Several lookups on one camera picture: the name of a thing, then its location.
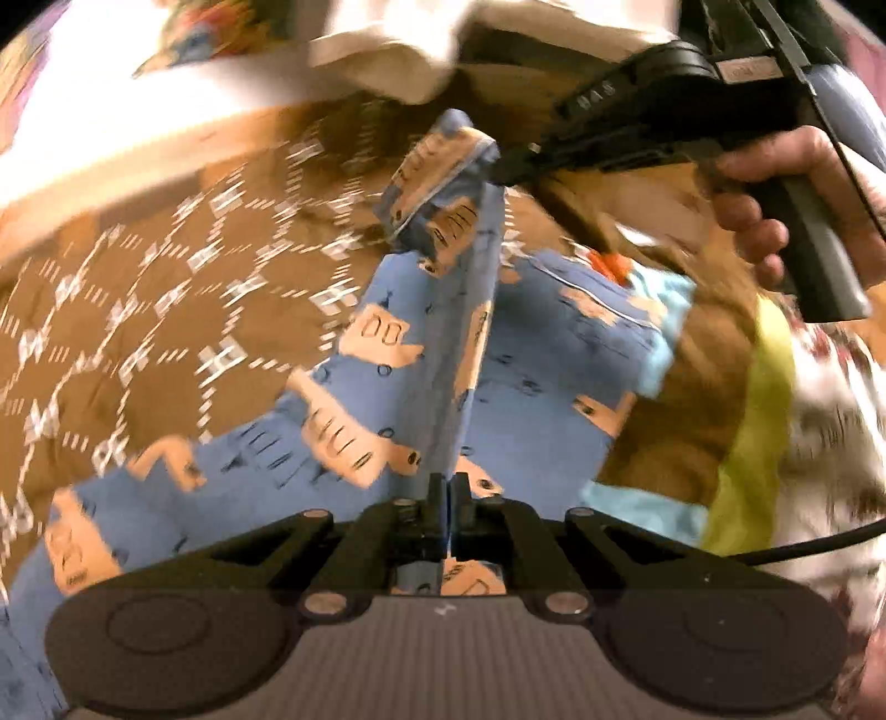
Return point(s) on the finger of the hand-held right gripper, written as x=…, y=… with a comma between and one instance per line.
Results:
x=533, y=163

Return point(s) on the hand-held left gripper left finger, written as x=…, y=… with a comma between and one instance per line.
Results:
x=435, y=516

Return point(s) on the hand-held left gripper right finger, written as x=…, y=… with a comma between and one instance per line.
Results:
x=458, y=516

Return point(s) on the blue printed pants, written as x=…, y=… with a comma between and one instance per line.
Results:
x=415, y=360

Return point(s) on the person's right hand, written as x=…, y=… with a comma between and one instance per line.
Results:
x=754, y=156

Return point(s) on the white cloth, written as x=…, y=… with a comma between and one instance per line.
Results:
x=387, y=48

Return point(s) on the colour-block cloth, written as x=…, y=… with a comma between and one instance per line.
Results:
x=751, y=429

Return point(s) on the brown patterned blanket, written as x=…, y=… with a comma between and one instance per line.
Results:
x=173, y=291

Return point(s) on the person's floral clothing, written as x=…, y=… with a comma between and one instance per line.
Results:
x=837, y=429

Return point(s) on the colourful wall poster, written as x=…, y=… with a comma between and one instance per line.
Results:
x=207, y=31

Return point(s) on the wooden bed frame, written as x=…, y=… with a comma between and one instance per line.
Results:
x=138, y=169

